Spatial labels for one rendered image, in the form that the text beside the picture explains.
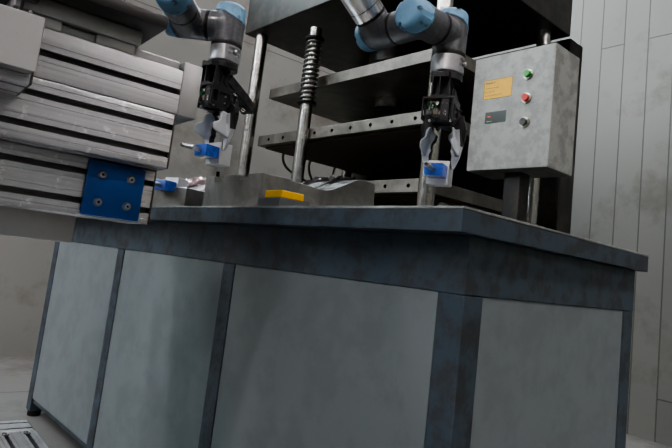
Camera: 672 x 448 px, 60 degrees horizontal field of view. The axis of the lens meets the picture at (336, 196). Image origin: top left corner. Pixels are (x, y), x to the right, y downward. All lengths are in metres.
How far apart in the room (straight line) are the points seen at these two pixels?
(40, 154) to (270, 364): 0.60
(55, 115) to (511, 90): 1.48
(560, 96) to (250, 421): 1.34
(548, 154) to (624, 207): 1.85
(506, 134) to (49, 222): 1.43
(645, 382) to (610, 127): 1.45
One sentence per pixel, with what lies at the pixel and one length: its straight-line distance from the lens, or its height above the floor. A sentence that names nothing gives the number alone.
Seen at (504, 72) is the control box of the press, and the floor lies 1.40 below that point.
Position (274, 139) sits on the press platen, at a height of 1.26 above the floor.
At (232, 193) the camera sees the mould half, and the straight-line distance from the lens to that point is 1.47.
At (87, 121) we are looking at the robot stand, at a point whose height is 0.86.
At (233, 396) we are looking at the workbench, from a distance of 1.36.
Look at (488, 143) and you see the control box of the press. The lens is 2.03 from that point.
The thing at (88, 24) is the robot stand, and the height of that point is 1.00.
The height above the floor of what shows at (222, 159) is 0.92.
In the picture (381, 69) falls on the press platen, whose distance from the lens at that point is 2.42.
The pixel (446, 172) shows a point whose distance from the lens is 1.32.
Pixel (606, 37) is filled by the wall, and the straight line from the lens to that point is 4.09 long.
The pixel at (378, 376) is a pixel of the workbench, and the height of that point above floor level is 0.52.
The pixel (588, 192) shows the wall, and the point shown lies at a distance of 3.84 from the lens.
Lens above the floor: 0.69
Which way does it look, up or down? 7 degrees up
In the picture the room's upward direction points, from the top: 7 degrees clockwise
